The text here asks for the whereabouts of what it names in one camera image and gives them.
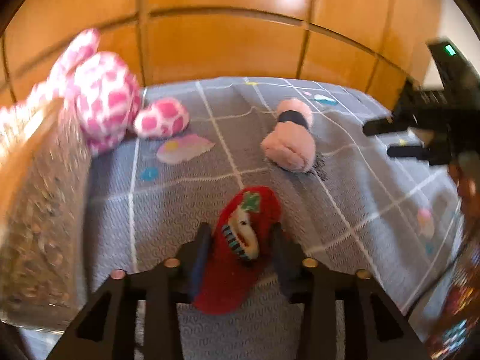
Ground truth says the red christmas sock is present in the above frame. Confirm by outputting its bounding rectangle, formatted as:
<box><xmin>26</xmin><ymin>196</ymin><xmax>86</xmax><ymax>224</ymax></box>
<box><xmin>193</xmin><ymin>186</ymin><xmax>281</xmax><ymax>315</ymax></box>

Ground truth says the pink fluffy sock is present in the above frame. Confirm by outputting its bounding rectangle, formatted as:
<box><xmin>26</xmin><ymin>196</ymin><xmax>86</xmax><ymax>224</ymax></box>
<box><xmin>260</xmin><ymin>97</ymin><xmax>316</xmax><ymax>173</ymax></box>

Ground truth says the person's right hand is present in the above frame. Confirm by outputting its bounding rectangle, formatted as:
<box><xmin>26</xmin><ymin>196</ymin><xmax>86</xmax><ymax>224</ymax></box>
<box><xmin>447</xmin><ymin>151</ymin><xmax>480</xmax><ymax>226</ymax></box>

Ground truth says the grey checked table cloth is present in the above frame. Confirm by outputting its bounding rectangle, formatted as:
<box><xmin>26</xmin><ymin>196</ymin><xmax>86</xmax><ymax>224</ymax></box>
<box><xmin>22</xmin><ymin>76</ymin><xmax>466</xmax><ymax>360</ymax></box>

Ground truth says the wooden headboard panelling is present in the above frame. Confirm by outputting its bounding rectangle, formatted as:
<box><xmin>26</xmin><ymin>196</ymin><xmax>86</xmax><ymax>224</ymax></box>
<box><xmin>1</xmin><ymin>0</ymin><xmax>441</xmax><ymax>107</ymax></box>

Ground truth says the silver embossed tissue box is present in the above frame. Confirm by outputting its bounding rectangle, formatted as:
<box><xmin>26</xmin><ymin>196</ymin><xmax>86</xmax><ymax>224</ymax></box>
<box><xmin>1</xmin><ymin>97</ymin><xmax>91</xmax><ymax>331</ymax></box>

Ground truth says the pink white spotted plush toy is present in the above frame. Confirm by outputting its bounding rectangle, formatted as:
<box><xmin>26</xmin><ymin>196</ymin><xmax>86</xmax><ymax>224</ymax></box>
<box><xmin>27</xmin><ymin>28</ymin><xmax>190</xmax><ymax>156</ymax></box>

